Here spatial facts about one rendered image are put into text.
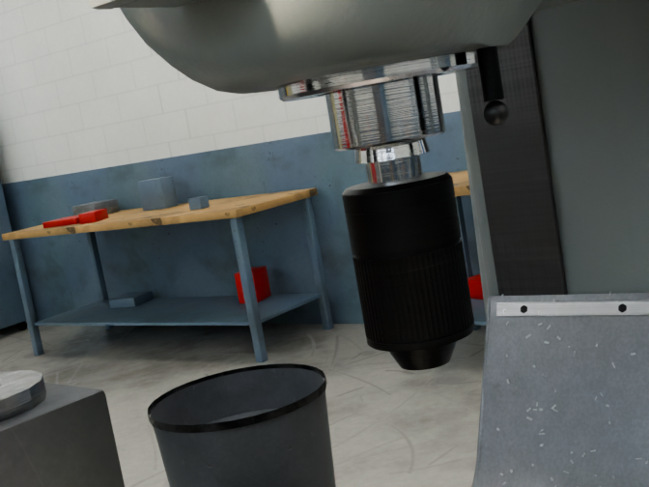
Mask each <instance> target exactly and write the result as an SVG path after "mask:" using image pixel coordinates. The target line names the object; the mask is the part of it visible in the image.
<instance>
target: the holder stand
mask: <svg viewBox="0 0 649 487"><path fill-rule="evenodd" d="M0 487H125V483H124V479H123V474H122V470H121V465H120V460H119V455H118V451H117V446H116V442H115V437H114V433H113V428H112V423H111V419H110V414H109V410H108V405H107V401H106V396H105V393H104V391H103V390H102V389H96V388H88V387H73V386H65V385H57V384H50V383H45V382H44V380H43V375H42V373H40V372H37V371H34V370H26V371H10V372H2V373H0Z"/></svg>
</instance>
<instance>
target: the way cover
mask: <svg viewBox="0 0 649 487"><path fill-rule="evenodd" d="M554 299H555V300H556V301H553V300H554ZM503 309H506V310H504V315H503ZM538 311H540V312H539V315H538ZM508 321H509V323H508V324H507V322H508ZM541 323H542V324H543V325H541V326H538V324H541ZM506 324H507V325H506ZM549 325H550V327H549V329H547V328H548V326H549ZM529 334H531V336H529V337H528V338H525V337H526V336H528V335H529ZM557 335H558V336H559V337H560V338H561V339H560V340H559V339H558V338H557ZM545 341H548V342H549V344H547V343H544V342H545ZM596 344H598V346H597V347H596ZM568 346H570V348H568ZM574 351H576V355H575V356H574ZM631 353H635V355H633V356H631ZM506 354H508V358H507V357H506ZM612 363H613V364H614V366H615V368H613V365H612ZM533 364H534V365H535V366H536V367H535V368H534V367H533ZM542 374H545V375H546V376H547V378H546V377H544V376H543V375H542ZM507 379H509V382H510V384H508V383H507V381H506V380H507ZM555 389H556V392H554V390H555ZM600 392H601V393H602V395H603V396H602V395H601V393H600ZM596 396H597V399H596V400H595V398H596ZM536 402H538V406H536ZM554 404H555V405H556V406H555V407H554V408H553V409H555V410H557V411H558V412H556V411H554V410H553V409H552V408H551V407H552V406H553V405H554ZM606 404H608V405H609V407H606ZM529 408H531V410H529V411H528V412H527V410H528V409H529ZM539 408H540V409H543V411H539ZM533 409H537V411H533ZM527 417H530V418H532V421H531V420H529V419H527ZM609 421H610V424H609V423H608V422H609ZM496 428H499V429H500V430H499V431H498V430H496ZM542 429H544V430H543V431H541V430H542ZM539 433H545V435H539ZM540 444H543V446H540ZM595 449H596V451H593V452H590V450H595ZM571 451H573V453H572V454H571ZM583 452H585V453H586V454H585V455H584V457H582V456H581V455H582V454H583ZM635 458H642V459H638V460H636V459H635ZM571 460H573V461H574V464H572V463H571ZM646 461H648V463H647V464H645V462H646ZM532 464H534V466H533V467H532V466H531V465H532ZM510 470H512V471H513V472H512V473H511V472H510ZM563 471H566V472H568V473H565V472H563ZM501 473H503V475H500V474H501ZM595 475H597V476H595ZM612 475H614V476H615V478H614V479H613V478H612ZM551 477H552V478H553V481H551V480H550V478H551ZM504 482H506V483H505V484H504V485H503V483H504ZM555 485H557V486H556V487H577V486H578V487H599V486H601V487H649V293H620V294H610V295H609V294H576V295H534V296H503V297H502V296H488V310H487V324H486V337H485V351H484V363H483V377H482V390H481V404H480V417H479V431H478V444H477V457H476V466H475V473H474V477H473V482H472V487H554V486H555Z"/></svg>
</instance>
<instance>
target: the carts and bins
mask: <svg viewBox="0 0 649 487"><path fill-rule="evenodd" d="M326 384H327V382H326V376H325V373H324V371H322V370H320V369H319V368H317V367H313V366H309V365H305V364H293V363H284V364H267V365H257V366H250V367H244V368H239V369H234V370H229V371H225V372H221V373H217V374H213V375H210V376H207V377H203V378H200V379H197V380H194V381H191V382H188V383H186V384H184V385H181V386H179V387H175V388H173V389H171V390H169V391H167V392H166V393H164V394H162V395H160V396H159V397H158V398H157V399H156V400H155V401H153V403H152V404H151V405H150V406H149V408H148V419H149V422H150V423H151V424H152V426H153V427H154V430H155V436H156V440H157V443H158V447H159V451H160V454H161V458H162V462H163V465H164V469H165V471H166V475H167V479H168V482H169V486H170V487H336V485H335V475H334V467H333V458H332V449H331V440H330V432H329V423H328V414H327V404H326V396H325V389H326ZM150 415H151V417H150Z"/></svg>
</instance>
